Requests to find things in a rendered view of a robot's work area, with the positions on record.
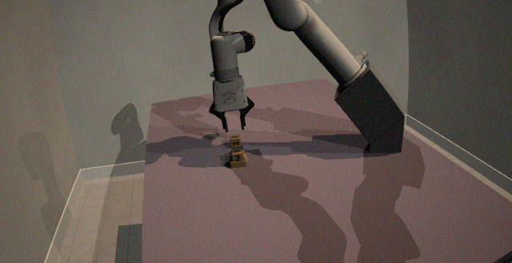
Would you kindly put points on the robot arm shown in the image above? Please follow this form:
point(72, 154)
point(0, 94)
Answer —
point(287, 15)

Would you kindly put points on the yellow cube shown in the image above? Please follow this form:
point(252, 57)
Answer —
point(235, 141)
point(236, 155)

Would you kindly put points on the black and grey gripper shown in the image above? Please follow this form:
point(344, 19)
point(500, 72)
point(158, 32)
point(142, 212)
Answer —
point(230, 96)

